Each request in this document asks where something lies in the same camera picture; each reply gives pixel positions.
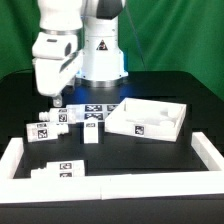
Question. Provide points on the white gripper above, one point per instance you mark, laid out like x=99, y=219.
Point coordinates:
x=53, y=75

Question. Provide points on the white square table top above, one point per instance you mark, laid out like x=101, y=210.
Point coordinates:
x=147, y=119

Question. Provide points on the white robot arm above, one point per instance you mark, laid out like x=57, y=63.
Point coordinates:
x=78, y=40

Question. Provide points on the white marker sheet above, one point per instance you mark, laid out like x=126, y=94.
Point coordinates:
x=86, y=111

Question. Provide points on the white U-shaped fence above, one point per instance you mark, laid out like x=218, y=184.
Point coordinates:
x=107, y=187

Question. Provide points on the green backdrop curtain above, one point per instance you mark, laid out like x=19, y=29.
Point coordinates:
x=155, y=35

